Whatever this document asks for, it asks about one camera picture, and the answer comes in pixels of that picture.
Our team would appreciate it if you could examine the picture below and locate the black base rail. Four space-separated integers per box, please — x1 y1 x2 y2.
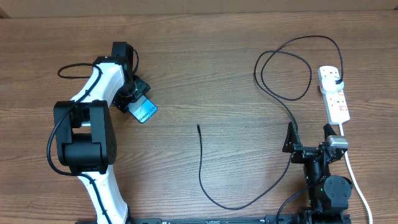
74 213 352 224

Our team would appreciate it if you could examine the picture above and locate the blue Galaxy smartphone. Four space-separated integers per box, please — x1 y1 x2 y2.
127 96 158 124

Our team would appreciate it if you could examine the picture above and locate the white power strip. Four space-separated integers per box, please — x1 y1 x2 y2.
317 65 350 125

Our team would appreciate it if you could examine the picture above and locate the white charger plug adapter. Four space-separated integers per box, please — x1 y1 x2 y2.
320 76 345 94

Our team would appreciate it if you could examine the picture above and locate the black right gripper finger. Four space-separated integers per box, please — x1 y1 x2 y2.
323 123 336 139
282 121 302 152

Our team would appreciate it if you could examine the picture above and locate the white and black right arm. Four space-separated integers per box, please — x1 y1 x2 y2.
275 122 353 223

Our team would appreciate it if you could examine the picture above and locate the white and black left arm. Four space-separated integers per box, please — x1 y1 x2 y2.
47 42 150 223

